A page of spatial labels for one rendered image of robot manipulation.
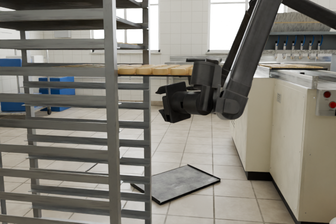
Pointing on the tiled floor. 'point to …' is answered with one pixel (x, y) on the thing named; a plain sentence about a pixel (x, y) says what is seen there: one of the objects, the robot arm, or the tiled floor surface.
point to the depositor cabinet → (255, 129)
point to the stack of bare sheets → (178, 183)
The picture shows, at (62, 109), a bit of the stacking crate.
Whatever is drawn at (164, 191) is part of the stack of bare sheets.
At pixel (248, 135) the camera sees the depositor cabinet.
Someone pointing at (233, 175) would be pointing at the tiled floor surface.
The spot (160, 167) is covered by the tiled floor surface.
